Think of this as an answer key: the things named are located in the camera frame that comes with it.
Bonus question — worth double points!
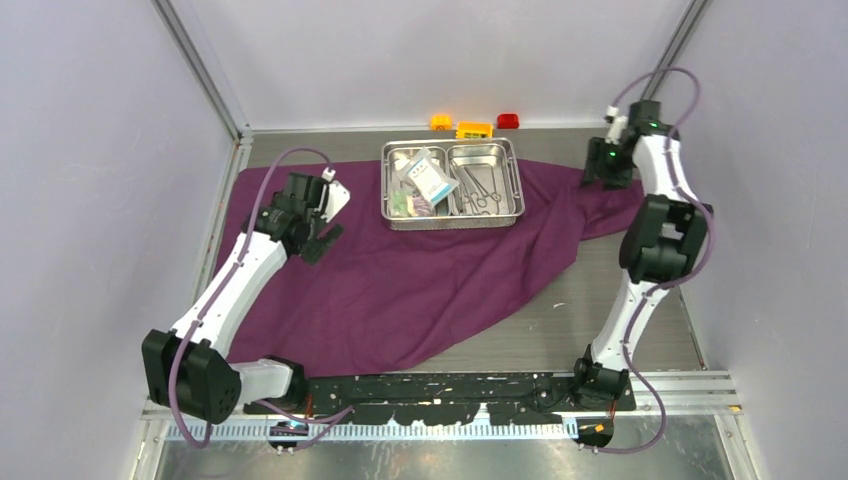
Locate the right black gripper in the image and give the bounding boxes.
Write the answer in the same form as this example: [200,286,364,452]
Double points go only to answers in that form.
[580,136,635,192]

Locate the purple cloth wrap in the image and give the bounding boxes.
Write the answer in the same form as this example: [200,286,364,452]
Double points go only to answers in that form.
[228,160,643,377]

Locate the orange yellow toy block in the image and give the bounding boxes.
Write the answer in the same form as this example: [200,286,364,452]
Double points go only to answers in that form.
[455,121,494,139]

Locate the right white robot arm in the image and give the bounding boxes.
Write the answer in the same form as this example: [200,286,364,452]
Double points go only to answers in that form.
[570,100,711,411]

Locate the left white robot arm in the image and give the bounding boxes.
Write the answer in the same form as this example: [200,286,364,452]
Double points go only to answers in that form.
[141,167,350,425]

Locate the steel surgical forceps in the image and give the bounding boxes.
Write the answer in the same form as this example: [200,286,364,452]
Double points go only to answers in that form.
[459,166,502,215]

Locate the red block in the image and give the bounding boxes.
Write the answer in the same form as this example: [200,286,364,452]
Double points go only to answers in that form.
[496,113,520,130]

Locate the green packet in tray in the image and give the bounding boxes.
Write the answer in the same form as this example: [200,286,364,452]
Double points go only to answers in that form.
[388,189,434,218]

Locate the white sterile pouch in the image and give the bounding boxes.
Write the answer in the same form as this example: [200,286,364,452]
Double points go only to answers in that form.
[393,147,459,207]

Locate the steel instrument tray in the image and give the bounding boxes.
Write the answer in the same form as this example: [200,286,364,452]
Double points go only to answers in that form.
[380,138,525,231]

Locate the small orange block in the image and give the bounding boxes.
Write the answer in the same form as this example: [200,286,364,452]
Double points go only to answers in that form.
[429,115,453,131]

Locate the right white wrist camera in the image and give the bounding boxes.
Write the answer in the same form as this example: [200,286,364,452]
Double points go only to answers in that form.
[604,105,629,145]

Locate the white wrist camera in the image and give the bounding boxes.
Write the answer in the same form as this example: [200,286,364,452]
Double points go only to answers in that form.
[321,167,351,223]
[604,105,629,145]

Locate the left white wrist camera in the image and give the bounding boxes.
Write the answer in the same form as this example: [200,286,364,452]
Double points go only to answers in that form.
[321,167,351,223]

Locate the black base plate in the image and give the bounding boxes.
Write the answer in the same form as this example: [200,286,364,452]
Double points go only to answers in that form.
[271,372,636,426]

